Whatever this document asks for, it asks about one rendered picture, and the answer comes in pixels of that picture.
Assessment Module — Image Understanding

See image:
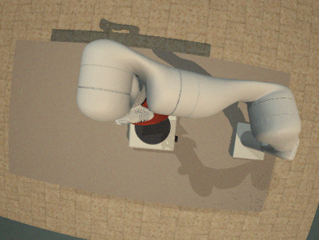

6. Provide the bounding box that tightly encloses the red frying pan with black handle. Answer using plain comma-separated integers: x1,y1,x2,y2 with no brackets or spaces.
132,100,169,126

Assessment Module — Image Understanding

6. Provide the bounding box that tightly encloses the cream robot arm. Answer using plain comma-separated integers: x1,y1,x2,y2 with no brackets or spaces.
77,39,301,160

